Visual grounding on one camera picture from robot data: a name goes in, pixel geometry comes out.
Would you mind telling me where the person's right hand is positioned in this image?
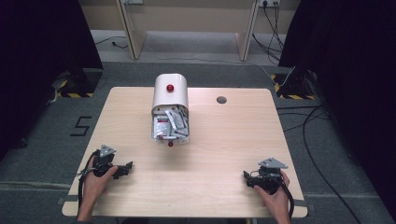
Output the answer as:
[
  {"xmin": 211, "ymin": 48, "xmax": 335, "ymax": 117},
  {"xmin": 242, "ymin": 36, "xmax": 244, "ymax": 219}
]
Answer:
[{"xmin": 253, "ymin": 170, "xmax": 291, "ymax": 217}]

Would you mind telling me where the pile of white sachets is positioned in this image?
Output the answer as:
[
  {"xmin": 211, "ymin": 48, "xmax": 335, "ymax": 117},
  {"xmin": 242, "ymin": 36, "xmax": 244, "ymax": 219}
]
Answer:
[{"xmin": 154, "ymin": 106, "xmax": 189, "ymax": 140}]

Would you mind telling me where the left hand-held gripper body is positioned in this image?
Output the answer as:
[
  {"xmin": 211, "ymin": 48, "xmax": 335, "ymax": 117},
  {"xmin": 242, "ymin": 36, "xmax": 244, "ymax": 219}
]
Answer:
[{"xmin": 92, "ymin": 144, "xmax": 123, "ymax": 178}]

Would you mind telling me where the bundle of black wall cables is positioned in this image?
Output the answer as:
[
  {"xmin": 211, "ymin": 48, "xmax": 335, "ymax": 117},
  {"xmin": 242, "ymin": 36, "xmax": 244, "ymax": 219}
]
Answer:
[{"xmin": 251, "ymin": 2, "xmax": 286, "ymax": 63}]

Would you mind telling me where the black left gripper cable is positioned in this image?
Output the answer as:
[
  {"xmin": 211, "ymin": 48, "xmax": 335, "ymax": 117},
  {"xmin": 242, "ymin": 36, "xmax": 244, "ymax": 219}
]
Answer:
[{"xmin": 76, "ymin": 150, "xmax": 100, "ymax": 219}]

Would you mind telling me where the long black floor cable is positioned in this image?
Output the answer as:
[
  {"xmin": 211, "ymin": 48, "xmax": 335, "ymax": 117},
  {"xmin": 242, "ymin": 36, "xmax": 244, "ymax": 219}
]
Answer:
[{"xmin": 276, "ymin": 105, "xmax": 363, "ymax": 224}]

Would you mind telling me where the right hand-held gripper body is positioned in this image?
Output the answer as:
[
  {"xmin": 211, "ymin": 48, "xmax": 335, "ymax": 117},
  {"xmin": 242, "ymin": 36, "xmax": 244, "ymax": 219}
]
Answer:
[{"xmin": 250, "ymin": 157, "xmax": 290, "ymax": 196}]

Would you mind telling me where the beige wooden panel leg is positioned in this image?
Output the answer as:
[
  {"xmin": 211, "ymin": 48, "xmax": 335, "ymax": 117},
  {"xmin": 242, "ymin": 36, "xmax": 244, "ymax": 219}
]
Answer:
[
  {"xmin": 234, "ymin": 0, "xmax": 261, "ymax": 63},
  {"xmin": 115, "ymin": 0, "xmax": 149, "ymax": 61}
]

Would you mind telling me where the black floor cable with plug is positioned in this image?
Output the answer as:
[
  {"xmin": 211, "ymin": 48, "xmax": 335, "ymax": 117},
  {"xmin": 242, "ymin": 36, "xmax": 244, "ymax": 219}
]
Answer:
[{"xmin": 93, "ymin": 35, "xmax": 130, "ymax": 50}]

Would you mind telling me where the black stand base striped tape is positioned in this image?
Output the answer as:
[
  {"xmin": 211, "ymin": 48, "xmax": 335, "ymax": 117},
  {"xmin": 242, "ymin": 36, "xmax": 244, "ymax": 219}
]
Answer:
[
  {"xmin": 270, "ymin": 68, "xmax": 317, "ymax": 101},
  {"xmin": 50, "ymin": 67, "xmax": 105, "ymax": 99}
]

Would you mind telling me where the person's left hand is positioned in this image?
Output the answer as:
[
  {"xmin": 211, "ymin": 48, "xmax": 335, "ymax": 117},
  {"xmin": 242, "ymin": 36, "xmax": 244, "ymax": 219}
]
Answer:
[{"xmin": 82, "ymin": 165, "xmax": 120, "ymax": 201}]

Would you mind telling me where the black curtain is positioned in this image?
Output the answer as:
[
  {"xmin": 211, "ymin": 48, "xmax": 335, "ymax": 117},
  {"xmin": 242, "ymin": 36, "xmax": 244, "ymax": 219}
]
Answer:
[
  {"xmin": 277, "ymin": 0, "xmax": 396, "ymax": 216},
  {"xmin": 0, "ymin": 0, "xmax": 105, "ymax": 162}
]

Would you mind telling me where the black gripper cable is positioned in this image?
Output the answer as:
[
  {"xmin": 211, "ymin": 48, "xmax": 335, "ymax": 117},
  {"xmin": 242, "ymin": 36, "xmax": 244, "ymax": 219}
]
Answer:
[
  {"xmin": 76, "ymin": 150, "xmax": 100, "ymax": 219},
  {"xmin": 270, "ymin": 174, "xmax": 296, "ymax": 222}
]

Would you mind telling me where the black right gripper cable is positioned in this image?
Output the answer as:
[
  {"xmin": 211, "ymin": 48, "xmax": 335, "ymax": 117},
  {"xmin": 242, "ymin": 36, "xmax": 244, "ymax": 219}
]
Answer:
[{"xmin": 270, "ymin": 174, "xmax": 296, "ymax": 222}]

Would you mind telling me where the white floor cable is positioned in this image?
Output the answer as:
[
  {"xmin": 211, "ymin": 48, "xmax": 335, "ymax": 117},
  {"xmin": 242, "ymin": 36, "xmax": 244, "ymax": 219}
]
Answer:
[{"xmin": 146, "ymin": 43, "xmax": 296, "ymax": 88}]

